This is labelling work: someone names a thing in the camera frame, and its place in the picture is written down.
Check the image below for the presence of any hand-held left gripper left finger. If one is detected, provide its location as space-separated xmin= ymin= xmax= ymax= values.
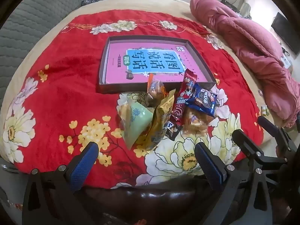
xmin=22 ymin=142 xmax=100 ymax=225

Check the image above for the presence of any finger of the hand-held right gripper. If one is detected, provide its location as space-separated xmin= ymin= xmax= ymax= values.
xmin=257 ymin=116 xmax=298 ymax=153
xmin=232 ymin=129 xmax=288 ymax=167

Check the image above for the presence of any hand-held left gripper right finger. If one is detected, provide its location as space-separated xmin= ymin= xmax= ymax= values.
xmin=194 ymin=142 xmax=279 ymax=225

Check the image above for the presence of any clear bread packet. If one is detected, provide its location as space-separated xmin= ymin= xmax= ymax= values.
xmin=181 ymin=109 xmax=219 ymax=136

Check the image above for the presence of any brown chocolate bar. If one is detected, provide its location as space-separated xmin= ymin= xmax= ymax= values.
xmin=164 ymin=121 xmax=184 ymax=141

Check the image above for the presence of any blue cookie packet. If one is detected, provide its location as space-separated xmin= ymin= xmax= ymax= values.
xmin=186 ymin=82 xmax=219 ymax=118

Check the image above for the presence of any yellow snack packet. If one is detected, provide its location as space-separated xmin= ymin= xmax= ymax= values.
xmin=138 ymin=89 xmax=176 ymax=152

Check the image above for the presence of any green snack packet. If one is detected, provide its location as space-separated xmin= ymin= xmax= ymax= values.
xmin=117 ymin=97 xmax=155 ymax=150

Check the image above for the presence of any long red snack packet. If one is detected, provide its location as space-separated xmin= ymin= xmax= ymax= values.
xmin=170 ymin=68 xmax=198 ymax=125

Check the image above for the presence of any grey cardboard box tray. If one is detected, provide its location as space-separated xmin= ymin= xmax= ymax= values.
xmin=96 ymin=36 xmax=216 ymax=94

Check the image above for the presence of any orange clear snack packet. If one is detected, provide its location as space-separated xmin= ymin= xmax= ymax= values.
xmin=146 ymin=74 xmax=170 ymax=107

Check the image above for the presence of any dark brown leather stool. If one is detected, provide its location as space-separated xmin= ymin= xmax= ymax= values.
xmin=82 ymin=180 xmax=211 ymax=225

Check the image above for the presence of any pink quilt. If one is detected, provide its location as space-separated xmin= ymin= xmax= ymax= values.
xmin=190 ymin=0 xmax=300 ymax=128

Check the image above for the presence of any red floral blanket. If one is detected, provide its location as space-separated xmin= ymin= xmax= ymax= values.
xmin=2 ymin=9 xmax=265 ymax=190

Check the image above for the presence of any black television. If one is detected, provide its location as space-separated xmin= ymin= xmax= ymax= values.
xmin=271 ymin=12 xmax=300 ymax=57

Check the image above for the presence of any pink book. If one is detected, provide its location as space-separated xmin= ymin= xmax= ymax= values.
xmin=104 ymin=43 xmax=209 ymax=84

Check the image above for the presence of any white metal chair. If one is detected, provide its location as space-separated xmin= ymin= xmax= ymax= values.
xmin=234 ymin=0 xmax=252 ymax=19

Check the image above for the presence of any grey quilted headboard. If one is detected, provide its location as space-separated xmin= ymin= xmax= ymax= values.
xmin=0 ymin=0 xmax=96 ymax=45

